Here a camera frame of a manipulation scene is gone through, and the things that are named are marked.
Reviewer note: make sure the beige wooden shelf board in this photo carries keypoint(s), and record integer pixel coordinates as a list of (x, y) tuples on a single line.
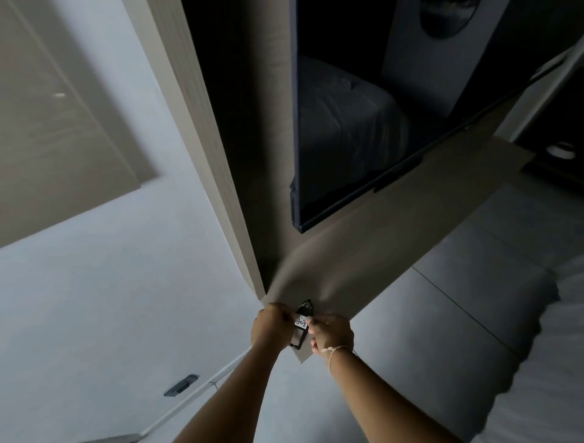
[(392, 228)]

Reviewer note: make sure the person's right hand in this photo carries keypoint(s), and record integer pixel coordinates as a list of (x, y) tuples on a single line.
[(335, 335)]

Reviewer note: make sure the black wall socket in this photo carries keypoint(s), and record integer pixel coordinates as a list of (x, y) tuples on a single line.
[(181, 385)]

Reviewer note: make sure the black device with white label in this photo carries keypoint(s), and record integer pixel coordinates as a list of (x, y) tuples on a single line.
[(302, 329)]

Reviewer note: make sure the white bed duvet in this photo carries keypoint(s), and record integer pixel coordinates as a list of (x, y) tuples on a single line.
[(543, 365)]

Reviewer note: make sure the person's left forearm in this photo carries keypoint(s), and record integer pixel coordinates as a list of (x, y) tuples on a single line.
[(237, 397)]

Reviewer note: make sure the person's right thumb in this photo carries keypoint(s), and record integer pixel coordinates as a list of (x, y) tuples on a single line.
[(317, 320)]

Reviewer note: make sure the person's right forearm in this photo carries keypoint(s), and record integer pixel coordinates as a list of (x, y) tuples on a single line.
[(378, 401)]

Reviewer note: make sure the person's left hand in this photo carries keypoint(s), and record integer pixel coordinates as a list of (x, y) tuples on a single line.
[(270, 326)]

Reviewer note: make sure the black flat television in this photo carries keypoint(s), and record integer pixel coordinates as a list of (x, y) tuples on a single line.
[(346, 123)]

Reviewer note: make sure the person's left fingers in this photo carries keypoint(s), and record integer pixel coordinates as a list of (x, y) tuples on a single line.
[(286, 315)]

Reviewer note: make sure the beige wooden wall panel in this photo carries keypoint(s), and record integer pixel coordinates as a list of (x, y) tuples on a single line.
[(246, 118)]

